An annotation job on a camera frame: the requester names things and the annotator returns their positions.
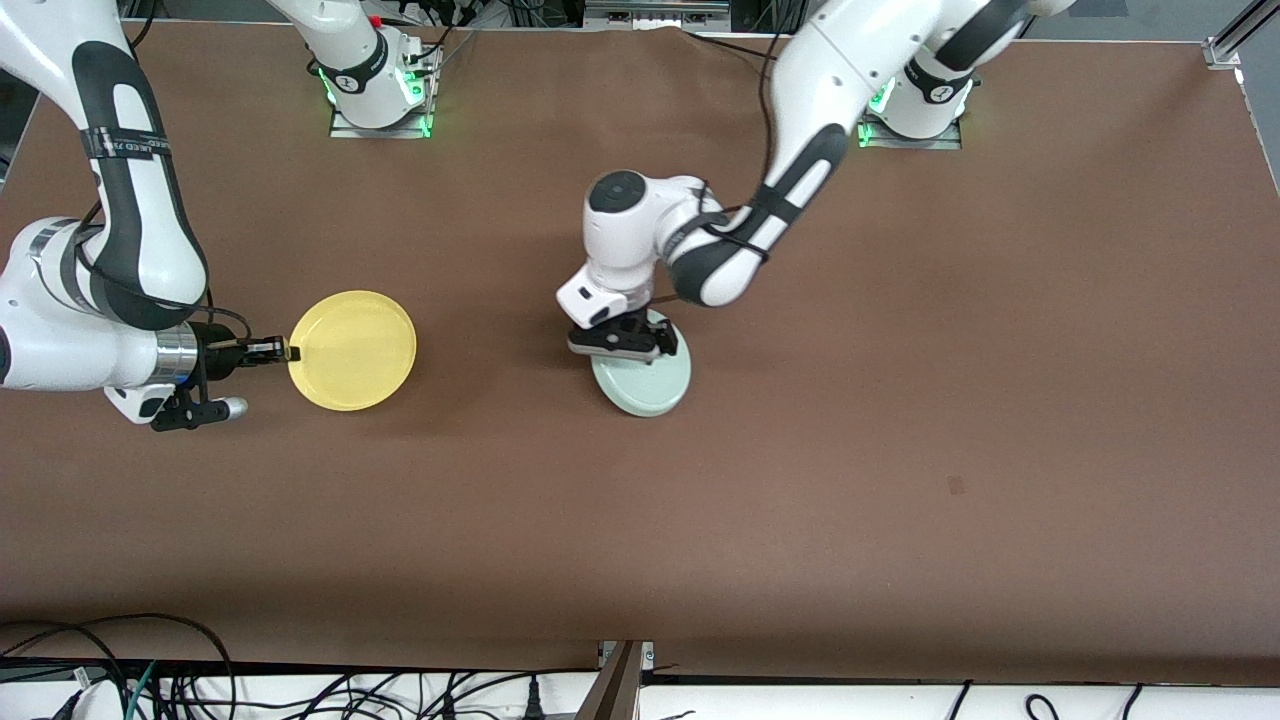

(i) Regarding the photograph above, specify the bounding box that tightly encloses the aluminium profile post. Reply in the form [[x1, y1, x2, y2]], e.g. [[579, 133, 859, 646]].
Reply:
[[575, 640, 656, 720]]

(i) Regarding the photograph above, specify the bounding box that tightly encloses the grey power strip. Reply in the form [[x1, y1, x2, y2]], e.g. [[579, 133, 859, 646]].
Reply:
[[583, 0, 733, 31]]

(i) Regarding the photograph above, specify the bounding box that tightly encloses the white bench surface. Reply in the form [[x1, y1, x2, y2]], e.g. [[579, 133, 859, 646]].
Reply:
[[0, 665, 1280, 720]]

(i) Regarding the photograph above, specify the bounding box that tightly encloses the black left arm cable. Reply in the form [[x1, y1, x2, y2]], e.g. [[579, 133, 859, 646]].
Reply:
[[650, 30, 791, 306]]

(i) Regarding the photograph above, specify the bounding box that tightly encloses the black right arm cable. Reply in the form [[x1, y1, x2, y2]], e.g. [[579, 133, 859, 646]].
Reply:
[[75, 200, 256, 341]]

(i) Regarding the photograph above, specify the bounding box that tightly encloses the yellow round plate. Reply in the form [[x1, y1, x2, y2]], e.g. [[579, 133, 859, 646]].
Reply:
[[287, 290, 418, 412]]

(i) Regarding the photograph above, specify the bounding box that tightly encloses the black looped cable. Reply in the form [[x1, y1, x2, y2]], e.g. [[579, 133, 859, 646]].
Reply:
[[0, 613, 237, 720]]

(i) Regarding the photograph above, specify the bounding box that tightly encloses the aluminium frame corner bracket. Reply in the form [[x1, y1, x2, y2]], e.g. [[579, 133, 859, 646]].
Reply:
[[1203, 0, 1280, 71]]

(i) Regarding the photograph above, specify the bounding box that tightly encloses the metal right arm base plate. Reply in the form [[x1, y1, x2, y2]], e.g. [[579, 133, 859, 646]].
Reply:
[[330, 45, 441, 139]]

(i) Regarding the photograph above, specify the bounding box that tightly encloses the brown table cover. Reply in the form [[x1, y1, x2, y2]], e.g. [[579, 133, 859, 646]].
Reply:
[[0, 20, 1280, 686]]

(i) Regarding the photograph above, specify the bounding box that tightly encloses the pale green round plate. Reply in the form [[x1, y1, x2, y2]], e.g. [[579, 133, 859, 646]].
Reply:
[[590, 308, 693, 419]]

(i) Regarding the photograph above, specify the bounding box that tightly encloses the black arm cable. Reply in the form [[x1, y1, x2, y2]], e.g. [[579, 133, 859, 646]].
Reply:
[[650, 30, 791, 306], [75, 200, 256, 341]]

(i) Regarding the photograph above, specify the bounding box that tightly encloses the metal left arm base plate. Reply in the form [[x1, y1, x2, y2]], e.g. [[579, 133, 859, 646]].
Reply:
[[855, 90, 963, 151]]

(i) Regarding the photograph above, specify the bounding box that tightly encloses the green cable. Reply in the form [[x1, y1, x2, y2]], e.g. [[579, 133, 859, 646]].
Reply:
[[122, 660, 159, 720]]

